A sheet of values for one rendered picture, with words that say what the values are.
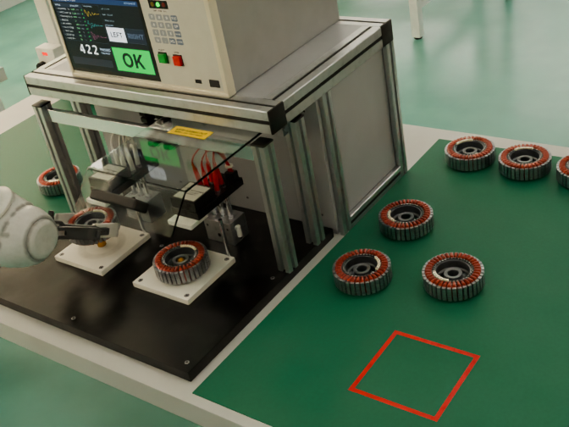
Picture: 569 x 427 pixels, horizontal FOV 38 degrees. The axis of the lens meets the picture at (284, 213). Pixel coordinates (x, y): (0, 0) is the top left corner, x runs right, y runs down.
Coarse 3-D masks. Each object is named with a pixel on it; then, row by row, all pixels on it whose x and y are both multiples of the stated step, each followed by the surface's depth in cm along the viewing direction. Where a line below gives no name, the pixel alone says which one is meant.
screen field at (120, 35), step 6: (108, 30) 162; (114, 30) 161; (120, 30) 160; (126, 30) 159; (132, 30) 158; (138, 30) 157; (108, 36) 163; (114, 36) 162; (120, 36) 160; (126, 36) 159; (132, 36) 158; (138, 36) 157; (144, 36) 156; (126, 42) 160; (132, 42) 159; (138, 42) 158; (144, 42) 157
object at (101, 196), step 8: (96, 192) 142; (104, 192) 141; (96, 200) 143; (104, 200) 140; (112, 200) 139; (120, 200) 138; (128, 200) 137; (136, 200) 137; (136, 208) 137; (144, 208) 138
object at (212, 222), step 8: (224, 208) 176; (208, 216) 175; (216, 216) 174; (224, 216) 174; (240, 216) 173; (208, 224) 175; (216, 224) 173; (224, 224) 171; (232, 224) 171; (240, 224) 174; (208, 232) 176; (216, 232) 175; (232, 232) 172; (248, 232) 176; (216, 240) 176; (232, 240) 173; (240, 240) 175
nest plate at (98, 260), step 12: (120, 228) 185; (108, 240) 182; (120, 240) 181; (132, 240) 180; (144, 240) 180; (60, 252) 181; (72, 252) 180; (84, 252) 179; (96, 252) 178; (108, 252) 177; (120, 252) 177; (72, 264) 177; (84, 264) 175; (96, 264) 174; (108, 264) 174
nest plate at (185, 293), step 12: (216, 252) 170; (216, 264) 167; (228, 264) 166; (144, 276) 168; (156, 276) 167; (204, 276) 164; (216, 276) 164; (144, 288) 165; (156, 288) 163; (168, 288) 163; (180, 288) 162; (192, 288) 161; (204, 288) 162; (180, 300) 160; (192, 300) 159
